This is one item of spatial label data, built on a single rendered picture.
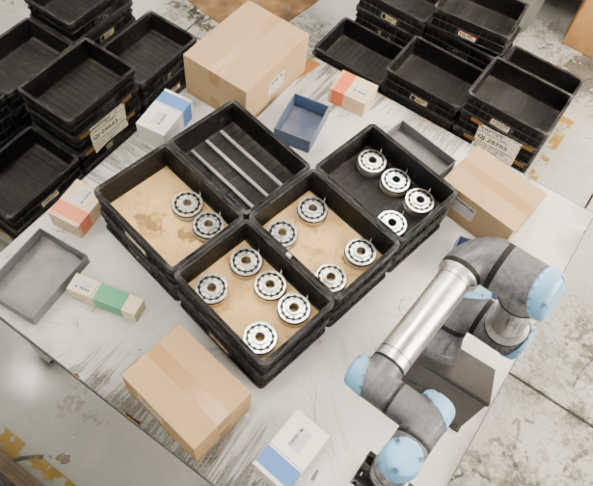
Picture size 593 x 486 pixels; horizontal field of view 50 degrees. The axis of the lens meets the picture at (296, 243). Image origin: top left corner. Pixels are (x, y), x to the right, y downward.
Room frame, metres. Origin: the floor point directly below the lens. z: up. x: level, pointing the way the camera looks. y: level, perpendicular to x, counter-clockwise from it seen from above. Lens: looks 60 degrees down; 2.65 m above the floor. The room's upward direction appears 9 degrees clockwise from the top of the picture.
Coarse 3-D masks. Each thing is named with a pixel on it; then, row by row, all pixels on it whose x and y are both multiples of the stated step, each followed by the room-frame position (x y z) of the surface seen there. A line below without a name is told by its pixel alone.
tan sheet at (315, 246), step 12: (276, 216) 1.16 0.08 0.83; (288, 216) 1.17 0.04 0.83; (336, 216) 1.20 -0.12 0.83; (264, 228) 1.11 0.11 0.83; (300, 228) 1.13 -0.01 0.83; (312, 228) 1.14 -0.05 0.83; (324, 228) 1.14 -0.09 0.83; (336, 228) 1.15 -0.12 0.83; (348, 228) 1.16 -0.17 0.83; (300, 240) 1.08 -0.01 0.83; (312, 240) 1.09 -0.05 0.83; (324, 240) 1.09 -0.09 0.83; (336, 240) 1.10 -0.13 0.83; (348, 240) 1.11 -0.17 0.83; (300, 252) 1.04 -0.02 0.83; (312, 252) 1.04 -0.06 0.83; (324, 252) 1.05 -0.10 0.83; (336, 252) 1.06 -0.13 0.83; (312, 264) 1.00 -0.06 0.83; (348, 276) 0.98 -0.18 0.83
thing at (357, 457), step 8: (360, 448) 0.37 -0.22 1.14; (352, 456) 0.35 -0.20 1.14; (360, 456) 0.35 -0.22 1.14; (344, 464) 0.33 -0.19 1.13; (352, 464) 0.33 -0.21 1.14; (360, 464) 0.33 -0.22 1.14; (344, 472) 0.31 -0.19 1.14; (352, 472) 0.31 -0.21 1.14; (336, 480) 0.29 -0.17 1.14; (344, 480) 0.29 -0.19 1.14
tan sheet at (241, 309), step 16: (224, 256) 0.98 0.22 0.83; (208, 272) 0.91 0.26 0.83; (224, 272) 0.92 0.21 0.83; (240, 288) 0.87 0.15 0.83; (288, 288) 0.90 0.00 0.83; (224, 304) 0.81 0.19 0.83; (240, 304) 0.82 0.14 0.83; (256, 304) 0.83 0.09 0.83; (272, 304) 0.84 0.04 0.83; (224, 320) 0.76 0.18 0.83; (240, 320) 0.77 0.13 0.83; (256, 320) 0.78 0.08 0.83; (272, 320) 0.78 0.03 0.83; (240, 336) 0.72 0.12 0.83; (288, 336) 0.74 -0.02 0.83
